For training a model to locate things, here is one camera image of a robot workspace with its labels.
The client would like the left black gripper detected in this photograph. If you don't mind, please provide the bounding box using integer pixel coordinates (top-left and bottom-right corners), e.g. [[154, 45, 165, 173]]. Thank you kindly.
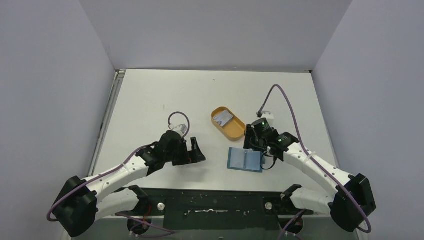
[[164, 137, 205, 166]]

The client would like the yellow oval tray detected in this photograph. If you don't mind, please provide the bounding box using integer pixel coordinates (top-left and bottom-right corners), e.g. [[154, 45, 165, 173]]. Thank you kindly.
[[211, 106, 246, 142]]

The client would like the blue leather card holder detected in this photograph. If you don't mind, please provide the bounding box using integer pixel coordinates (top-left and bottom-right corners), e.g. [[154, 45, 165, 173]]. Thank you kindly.
[[227, 147, 265, 173]]

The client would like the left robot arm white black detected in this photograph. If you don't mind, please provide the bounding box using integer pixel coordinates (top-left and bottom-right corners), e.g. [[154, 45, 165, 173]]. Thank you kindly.
[[47, 130, 206, 238]]

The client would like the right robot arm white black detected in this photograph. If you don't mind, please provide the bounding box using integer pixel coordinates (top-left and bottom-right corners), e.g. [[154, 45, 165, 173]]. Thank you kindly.
[[243, 118, 376, 233]]

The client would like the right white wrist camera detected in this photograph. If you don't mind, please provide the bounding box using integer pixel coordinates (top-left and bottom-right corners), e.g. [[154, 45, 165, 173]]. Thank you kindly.
[[259, 111, 275, 122]]

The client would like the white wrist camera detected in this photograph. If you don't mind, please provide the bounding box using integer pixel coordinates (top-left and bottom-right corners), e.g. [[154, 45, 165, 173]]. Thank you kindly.
[[259, 111, 275, 122], [173, 123, 188, 136]]

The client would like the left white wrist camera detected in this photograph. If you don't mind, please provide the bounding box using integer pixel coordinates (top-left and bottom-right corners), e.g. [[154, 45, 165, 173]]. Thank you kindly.
[[173, 123, 188, 136]]

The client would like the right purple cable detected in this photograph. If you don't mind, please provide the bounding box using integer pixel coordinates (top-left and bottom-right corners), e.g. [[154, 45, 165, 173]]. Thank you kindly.
[[255, 84, 373, 240]]

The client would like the purple cable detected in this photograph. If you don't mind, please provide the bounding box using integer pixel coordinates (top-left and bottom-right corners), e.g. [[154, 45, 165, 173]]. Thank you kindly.
[[255, 84, 373, 240], [46, 111, 191, 239]]

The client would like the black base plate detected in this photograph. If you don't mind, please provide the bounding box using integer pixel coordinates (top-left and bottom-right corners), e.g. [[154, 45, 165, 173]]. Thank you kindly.
[[111, 186, 299, 230]]

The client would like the aluminium frame rail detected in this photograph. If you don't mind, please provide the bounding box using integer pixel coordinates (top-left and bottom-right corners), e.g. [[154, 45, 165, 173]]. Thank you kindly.
[[88, 69, 127, 177]]

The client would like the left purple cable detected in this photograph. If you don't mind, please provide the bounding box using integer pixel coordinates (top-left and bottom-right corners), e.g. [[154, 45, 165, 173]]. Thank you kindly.
[[46, 111, 191, 239]]

